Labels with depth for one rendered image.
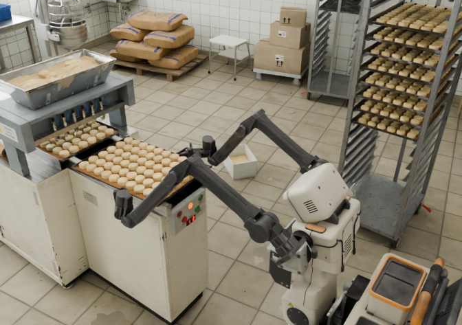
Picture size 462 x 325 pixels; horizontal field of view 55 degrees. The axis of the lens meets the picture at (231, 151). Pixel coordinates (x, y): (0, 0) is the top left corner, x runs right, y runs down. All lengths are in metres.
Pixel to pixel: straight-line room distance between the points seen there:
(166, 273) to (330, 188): 1.06
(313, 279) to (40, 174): 1.50
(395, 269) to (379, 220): 1.48
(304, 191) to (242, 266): 1.51
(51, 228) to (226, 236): 1.22
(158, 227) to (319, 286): 0.79
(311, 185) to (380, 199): 1.96
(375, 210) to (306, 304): 1.59
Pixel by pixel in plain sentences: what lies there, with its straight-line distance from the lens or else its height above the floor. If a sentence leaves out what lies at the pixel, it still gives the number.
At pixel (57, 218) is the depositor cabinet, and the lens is 2.66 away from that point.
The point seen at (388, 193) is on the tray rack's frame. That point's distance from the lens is 3.60.
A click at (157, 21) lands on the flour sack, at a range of 5.85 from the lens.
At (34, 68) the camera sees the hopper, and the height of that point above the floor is 1.30.
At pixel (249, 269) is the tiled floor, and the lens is 3.01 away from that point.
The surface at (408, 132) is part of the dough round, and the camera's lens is 2.88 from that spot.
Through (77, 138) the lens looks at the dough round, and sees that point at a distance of 2.65.
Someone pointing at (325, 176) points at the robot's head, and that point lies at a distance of 1.65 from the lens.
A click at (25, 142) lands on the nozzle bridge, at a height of 1.08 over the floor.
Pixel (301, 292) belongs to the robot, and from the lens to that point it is 1.90.
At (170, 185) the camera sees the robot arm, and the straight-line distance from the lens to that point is 1.70.
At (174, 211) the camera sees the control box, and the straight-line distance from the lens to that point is 2.12.
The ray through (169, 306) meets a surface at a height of 0.22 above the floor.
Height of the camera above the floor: 2.17
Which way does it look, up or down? 31 degrees down
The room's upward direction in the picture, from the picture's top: 1 degrees clockwise
